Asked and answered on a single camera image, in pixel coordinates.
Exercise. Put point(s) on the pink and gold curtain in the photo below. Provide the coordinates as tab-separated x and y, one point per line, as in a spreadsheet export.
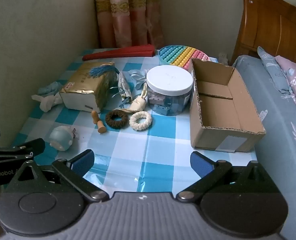
120	17

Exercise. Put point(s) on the blue floral pillow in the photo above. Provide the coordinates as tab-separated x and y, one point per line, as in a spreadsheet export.
270	65

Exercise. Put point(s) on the brown scrunchie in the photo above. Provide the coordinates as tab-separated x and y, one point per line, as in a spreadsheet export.
110	122

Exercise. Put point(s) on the gold tissue pack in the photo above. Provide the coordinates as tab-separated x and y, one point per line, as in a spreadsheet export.
85	85

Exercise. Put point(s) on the wooden headboard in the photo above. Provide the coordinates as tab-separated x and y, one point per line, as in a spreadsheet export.
268	30

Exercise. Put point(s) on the pile of pastel binder clips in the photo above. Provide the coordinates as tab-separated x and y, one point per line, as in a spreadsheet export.
163	105

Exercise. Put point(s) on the blue checkered tablecloth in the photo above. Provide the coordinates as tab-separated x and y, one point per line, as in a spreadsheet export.
138	150

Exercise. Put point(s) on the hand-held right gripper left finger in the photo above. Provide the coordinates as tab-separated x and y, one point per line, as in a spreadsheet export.
84	160

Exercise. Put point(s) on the white scrunchie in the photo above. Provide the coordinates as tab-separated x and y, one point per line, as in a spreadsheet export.
134	123

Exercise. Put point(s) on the rainbow bubble pop toy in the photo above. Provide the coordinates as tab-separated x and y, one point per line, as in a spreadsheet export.
178	56

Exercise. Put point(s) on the clear jar with white lid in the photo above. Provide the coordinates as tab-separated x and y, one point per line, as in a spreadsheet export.
169	78

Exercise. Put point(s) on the small wooden gourd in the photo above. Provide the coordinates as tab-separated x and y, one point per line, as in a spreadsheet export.
101	128

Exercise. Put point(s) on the cream cloth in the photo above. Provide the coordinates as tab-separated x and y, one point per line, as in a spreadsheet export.
138	103

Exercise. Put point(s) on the pale blue plush toy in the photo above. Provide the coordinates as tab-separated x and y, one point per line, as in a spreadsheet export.
61	138

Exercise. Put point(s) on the cardboard box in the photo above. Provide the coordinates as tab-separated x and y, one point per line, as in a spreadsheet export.
223	135

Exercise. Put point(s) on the white tissue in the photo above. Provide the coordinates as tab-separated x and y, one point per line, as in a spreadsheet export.
46	103

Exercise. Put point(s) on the light blue cloth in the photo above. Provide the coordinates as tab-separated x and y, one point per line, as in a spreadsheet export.
49	88

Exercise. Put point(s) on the red folded fan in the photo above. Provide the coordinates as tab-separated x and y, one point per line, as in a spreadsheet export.
118	53

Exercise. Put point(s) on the blue face mask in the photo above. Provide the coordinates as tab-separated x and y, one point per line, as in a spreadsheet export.
138	78

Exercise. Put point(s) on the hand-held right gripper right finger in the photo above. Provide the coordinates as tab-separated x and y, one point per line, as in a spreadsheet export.
200	163

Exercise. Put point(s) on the small white toy figure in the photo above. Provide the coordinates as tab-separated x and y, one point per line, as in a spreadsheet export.
223	58

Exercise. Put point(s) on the mauve floral pillow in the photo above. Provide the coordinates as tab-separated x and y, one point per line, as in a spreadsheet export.
293	75

